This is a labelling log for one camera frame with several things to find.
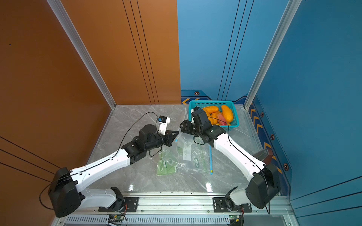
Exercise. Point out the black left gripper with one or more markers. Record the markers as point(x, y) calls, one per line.
point(168, 138)

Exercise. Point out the red pink mango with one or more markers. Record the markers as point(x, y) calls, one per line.
point(221, 120)

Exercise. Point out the clear labelled zip bag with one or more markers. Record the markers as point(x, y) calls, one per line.
point(186, 151)

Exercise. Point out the clear zip-top bag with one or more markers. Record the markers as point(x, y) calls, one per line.
point(182, 139)

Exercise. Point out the orange mango right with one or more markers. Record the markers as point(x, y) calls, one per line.
point(227, 113)

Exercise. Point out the aluminium corner post right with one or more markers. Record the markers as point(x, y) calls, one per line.
point(285, 21)

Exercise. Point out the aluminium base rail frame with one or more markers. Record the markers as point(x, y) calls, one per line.
point(183, 209)

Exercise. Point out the blue zipper clear bag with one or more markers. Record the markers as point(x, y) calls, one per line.
point(203, 163)

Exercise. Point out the aluminium corner post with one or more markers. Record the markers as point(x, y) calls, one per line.
point(285, 21)
point(73, 35)

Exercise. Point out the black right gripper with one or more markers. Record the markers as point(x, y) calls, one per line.
point(185, 128)

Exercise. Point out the aluminium corner post left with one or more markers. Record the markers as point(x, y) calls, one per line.
point(73, 35)

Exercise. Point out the orange mango top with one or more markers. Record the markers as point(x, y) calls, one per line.
point(211, 109)

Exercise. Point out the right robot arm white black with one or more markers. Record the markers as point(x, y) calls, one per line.
point(264, 182)

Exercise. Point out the brown wedge stand clear plate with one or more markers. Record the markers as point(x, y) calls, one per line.
point(264, 155)

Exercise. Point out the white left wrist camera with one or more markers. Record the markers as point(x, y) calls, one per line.
point(163, 121)

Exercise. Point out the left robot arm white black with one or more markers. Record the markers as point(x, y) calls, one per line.
point(69, 190)

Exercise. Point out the green circuit board left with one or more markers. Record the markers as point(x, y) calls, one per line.
point(116, 220)

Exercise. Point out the green printed zip bag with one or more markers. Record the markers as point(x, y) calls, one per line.
point(167, 164)

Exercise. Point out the right circuit board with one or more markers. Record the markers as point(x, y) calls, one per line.
point(236, 220)

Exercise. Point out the teal plastic basket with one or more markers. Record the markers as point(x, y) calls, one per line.
point(204, 103)

